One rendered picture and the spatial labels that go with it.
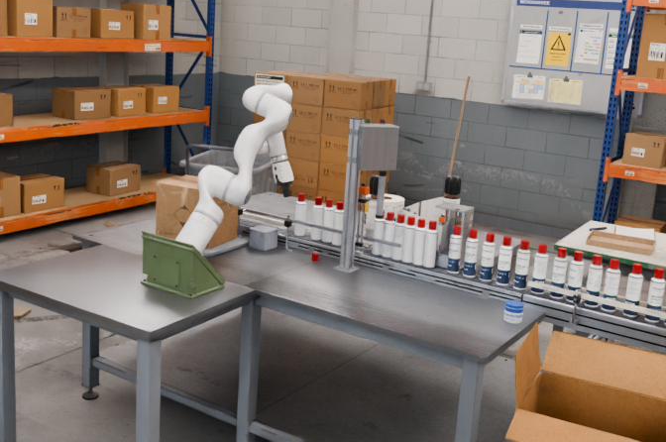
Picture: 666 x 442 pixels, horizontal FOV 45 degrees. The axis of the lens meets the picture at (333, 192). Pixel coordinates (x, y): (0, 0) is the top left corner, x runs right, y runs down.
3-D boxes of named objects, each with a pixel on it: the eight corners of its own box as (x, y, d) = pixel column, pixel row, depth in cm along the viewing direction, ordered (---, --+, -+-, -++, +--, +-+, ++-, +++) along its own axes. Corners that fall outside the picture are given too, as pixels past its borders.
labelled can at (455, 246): (461, 273, 348) (465, 226, 344) (455, 275, 344) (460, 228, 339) (450, 270, 351) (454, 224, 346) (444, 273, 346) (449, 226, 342)
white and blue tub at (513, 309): (523, 319, 311) (525, 301, 309) (520, 325, 305) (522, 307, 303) (504, 315, 313) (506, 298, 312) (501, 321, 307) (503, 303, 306)
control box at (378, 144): (395, 170, 351) (399, 126, 347) (360, 170, 344) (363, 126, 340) (386, 165, 360) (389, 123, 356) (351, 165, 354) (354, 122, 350)
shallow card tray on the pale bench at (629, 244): (654, 246, 447) (655, 240, 446) (650, 256, 426) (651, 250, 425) (591, 235, 461) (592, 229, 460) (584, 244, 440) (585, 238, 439)
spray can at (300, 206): (306, 235, 391) (309, 193, 387) (300, 237, 387) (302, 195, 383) (297, 233, 394) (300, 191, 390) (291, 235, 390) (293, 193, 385)
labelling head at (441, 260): (469, 264, 360) (475, 208, 354) (456, 271, 349) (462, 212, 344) (440, 258, 367) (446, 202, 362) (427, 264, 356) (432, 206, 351)
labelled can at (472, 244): (477, 276, 344) (482, 229, 340) (472, 278, 340) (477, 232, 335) (466, 274, 347) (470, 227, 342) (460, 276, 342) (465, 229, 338)
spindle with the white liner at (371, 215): (386, 235, 402) (390, 175, 395) (377, 238, 394) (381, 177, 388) (370, 231, 406) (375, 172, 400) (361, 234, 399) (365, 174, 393)
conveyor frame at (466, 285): (530, 299, 335) (532, 287, 334) (521, 305, 326) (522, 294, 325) (227, 223, 423) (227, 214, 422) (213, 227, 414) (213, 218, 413)
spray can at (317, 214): (323, 239, 386) (326, 197, 382) (317, 241, 382) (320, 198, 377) (314, 237, 389) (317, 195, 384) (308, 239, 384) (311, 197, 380)
